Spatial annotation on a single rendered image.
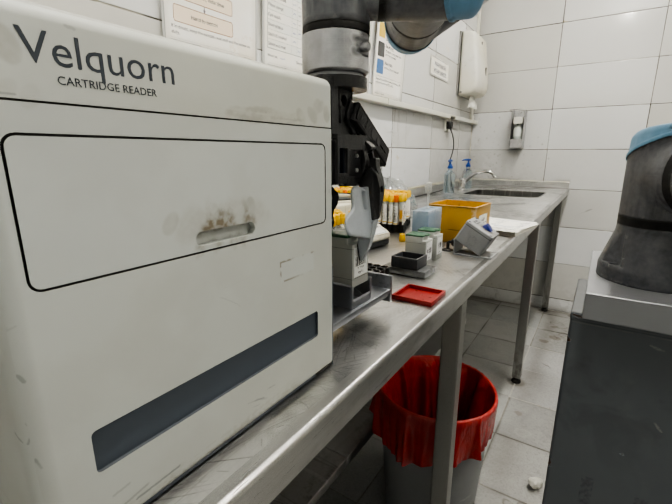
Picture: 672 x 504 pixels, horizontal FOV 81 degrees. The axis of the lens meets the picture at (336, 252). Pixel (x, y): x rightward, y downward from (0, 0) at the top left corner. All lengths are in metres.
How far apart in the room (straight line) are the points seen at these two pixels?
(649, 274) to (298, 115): 0.55
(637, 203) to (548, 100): 2.47
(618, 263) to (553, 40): 2.57
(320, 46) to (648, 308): 0.53
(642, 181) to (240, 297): 0.59
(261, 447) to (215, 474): 0.04
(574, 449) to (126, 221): 0.74
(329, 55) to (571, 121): 2.75
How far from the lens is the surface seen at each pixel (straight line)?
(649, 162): 0.72
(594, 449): 0.81
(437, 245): 0.91
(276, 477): 0.37
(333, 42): 0.46
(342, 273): 0.50
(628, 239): 0.74
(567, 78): 3.17
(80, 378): 0.27
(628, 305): 0.67
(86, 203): 0.25
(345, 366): 0.46
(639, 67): 3.16
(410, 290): 0.70
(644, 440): 0.79
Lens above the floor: 1.11
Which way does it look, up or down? 14 degrees down
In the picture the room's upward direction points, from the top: straight up
